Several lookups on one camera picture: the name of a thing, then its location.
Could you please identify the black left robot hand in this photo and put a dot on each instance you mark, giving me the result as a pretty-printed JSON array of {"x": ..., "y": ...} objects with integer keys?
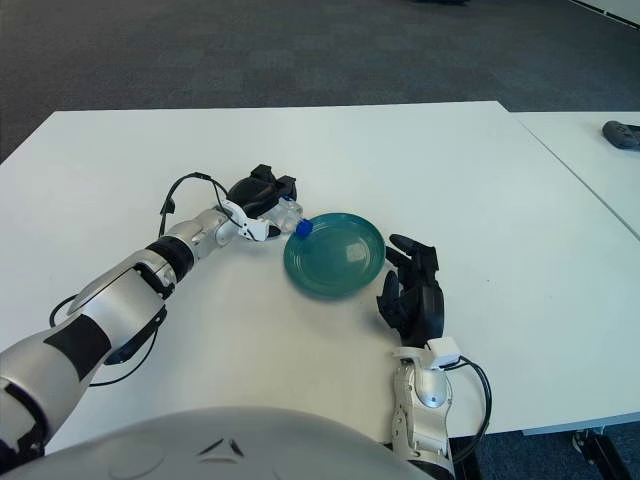
[{"x": 252, "y": 192}]

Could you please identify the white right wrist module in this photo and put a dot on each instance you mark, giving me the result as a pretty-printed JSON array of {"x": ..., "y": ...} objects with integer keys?
[{"x": 445, "y": 351}]

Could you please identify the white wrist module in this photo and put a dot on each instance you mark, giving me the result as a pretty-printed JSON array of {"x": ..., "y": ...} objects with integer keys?
[
  {"x": 255, "y": 230},
  {"x": 445, "y": 351}
]

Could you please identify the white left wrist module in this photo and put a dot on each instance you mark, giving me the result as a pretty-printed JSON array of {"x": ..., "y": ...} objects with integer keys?
[{"x": 255, "y": 230}]

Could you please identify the black table foot with caster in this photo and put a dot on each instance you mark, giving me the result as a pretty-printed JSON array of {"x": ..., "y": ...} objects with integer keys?
[{"x": 610, "y": 452}]

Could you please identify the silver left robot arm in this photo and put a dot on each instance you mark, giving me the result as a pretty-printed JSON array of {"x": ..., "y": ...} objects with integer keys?
[{"x": 115, "y": 300}]

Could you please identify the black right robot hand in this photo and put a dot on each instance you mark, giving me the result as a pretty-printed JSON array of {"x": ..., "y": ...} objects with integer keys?
[{"x": 425, "y": 310}]

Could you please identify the clear bottle with blue cap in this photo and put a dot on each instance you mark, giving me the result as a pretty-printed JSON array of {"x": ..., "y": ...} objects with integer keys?
[{"x": 290, "y": 217}]

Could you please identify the black table leg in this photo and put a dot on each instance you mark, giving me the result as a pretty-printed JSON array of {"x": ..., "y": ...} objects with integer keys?
[{"x": 467, "y": 462}]

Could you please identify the grey handheld controller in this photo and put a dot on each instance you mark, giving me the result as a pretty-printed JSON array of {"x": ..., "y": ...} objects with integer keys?
[{"x": 622, "y": 135}]

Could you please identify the green round plate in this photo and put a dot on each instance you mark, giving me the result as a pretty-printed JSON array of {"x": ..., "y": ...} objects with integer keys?
[{"x": 330, "y": 270}]

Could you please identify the grey robot torso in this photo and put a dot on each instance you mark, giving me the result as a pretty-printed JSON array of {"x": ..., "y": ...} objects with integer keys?
[{"x": 300, "y": 450}]

